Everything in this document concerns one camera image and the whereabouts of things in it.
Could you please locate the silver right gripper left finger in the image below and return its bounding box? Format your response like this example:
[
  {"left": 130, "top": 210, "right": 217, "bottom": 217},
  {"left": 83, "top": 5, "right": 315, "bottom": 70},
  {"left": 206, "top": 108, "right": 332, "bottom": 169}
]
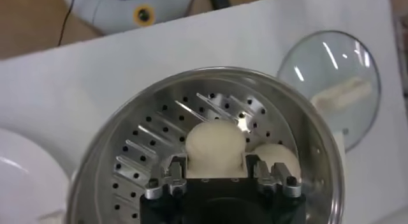
[{"left": 143, "top": 153, "right": 192, "bottom": 201}]

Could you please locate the white round plate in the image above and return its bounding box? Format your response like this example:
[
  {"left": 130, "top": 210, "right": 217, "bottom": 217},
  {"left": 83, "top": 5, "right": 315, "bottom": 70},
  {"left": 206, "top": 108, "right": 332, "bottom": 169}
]
[{"left": 0, "top": 128, "right": 71, "bottom": 224}]

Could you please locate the white steamed baozi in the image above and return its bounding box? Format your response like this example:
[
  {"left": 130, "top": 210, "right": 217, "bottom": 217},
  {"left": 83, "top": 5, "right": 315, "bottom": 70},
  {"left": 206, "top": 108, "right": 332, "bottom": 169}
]
[
  {"left": 185, "top": 119, "right": 247, "bottom": 179},
  {"left": 253, "top": 143, "right": 302, "bottom": 182}
]

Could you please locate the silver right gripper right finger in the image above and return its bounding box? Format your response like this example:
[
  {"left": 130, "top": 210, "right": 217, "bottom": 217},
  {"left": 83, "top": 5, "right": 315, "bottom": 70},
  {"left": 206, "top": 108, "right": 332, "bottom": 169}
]
[{"left": 242, "top": 153, "right": 303, "bottom": 200}]

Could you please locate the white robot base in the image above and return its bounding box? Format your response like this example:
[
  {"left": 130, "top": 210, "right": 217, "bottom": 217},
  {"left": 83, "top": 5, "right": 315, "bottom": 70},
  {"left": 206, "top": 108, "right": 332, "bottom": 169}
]
[{"left": 58, "top": 0, "right": 199, "bottom": 36}]

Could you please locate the thin black cable by base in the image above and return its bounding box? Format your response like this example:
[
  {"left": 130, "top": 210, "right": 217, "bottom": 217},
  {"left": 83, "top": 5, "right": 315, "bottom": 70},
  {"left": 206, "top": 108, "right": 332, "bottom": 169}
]
[{"left": 57, "top": 0, "right": 78, "bottom": 48}]

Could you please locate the stainless steel steamer basket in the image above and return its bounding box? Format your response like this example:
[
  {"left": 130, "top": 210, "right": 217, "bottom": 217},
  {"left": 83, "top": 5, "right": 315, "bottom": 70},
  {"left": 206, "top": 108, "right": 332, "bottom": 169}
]
[{"left": 65, "top": 66, "right": 347, "bottom": 224}]

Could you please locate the glass lid with cream handle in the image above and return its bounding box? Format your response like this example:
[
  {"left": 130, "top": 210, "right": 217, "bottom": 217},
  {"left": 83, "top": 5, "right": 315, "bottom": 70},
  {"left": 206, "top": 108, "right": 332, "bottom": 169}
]
[{"left": 276, "top": 29, "right": 383, "bottom": 153}]

